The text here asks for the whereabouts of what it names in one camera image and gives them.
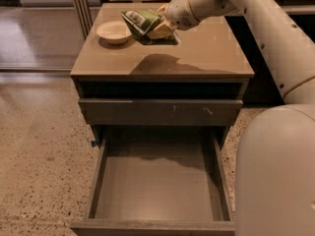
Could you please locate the closed grey top drawer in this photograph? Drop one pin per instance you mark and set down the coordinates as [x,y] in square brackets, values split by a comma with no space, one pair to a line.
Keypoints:
[160,112]

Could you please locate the open grey middle drawer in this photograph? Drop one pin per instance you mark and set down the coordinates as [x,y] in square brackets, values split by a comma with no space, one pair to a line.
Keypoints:
[159,188]

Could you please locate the brown drawer cabinet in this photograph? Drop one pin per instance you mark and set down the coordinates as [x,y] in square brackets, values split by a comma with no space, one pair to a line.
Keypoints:
[206,64]

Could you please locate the white ceramic bowl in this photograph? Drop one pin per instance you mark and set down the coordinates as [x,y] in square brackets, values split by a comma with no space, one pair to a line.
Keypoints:
[114,32]

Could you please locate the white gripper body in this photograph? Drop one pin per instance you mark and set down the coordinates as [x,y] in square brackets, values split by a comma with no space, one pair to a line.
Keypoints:
[179,11]

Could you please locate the green jalapeno chip bag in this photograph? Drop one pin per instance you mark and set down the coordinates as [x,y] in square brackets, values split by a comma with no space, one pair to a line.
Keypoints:
[140,22]

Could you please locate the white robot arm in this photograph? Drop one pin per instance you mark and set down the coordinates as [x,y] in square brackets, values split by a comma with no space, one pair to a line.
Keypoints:
[275,164]

